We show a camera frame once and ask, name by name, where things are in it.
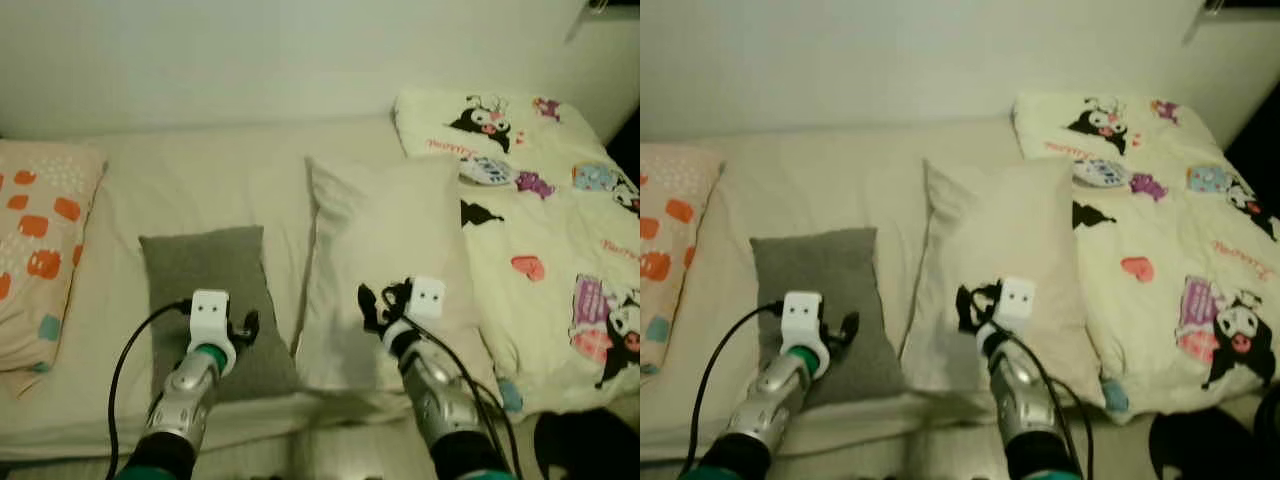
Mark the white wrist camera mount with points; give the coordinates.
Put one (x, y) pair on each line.
(427, 297)
(210, 315)
(802, 318)
(1017, 300)

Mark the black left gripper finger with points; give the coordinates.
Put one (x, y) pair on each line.
(253, 324)
(851, 325)

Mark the grey pillow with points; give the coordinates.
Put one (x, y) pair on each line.
(820, 265)
(210, 265)

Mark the white remote control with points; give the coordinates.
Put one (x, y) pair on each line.
(1100, 173)
(487, 170)

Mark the black rounded object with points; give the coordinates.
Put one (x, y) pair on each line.
(1215, 445)

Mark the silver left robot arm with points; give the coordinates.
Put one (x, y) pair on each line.
(770, 400)
(185, 395)

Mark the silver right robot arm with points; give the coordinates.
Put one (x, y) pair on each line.
(440, 395)
(1025, 400)

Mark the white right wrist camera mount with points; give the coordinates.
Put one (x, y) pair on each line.
(1017, 300)
(427, 297)

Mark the cream bed mattress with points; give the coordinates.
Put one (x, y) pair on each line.
(200, 180)
(820, 180)

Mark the cream pillow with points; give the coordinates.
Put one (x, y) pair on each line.
(390, 230)
(1000, 230)

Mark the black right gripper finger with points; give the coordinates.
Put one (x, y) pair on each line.
(967, 310)
(370, 308)

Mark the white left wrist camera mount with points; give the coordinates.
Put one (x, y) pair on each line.
(802, 318)
(210, 315)

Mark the cream cartoon print duvet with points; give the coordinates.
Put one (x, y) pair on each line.
(1160, 230)
(540, 230)

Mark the pink pillow with orange patches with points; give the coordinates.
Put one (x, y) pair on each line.
(40, 230)
(670, 230)

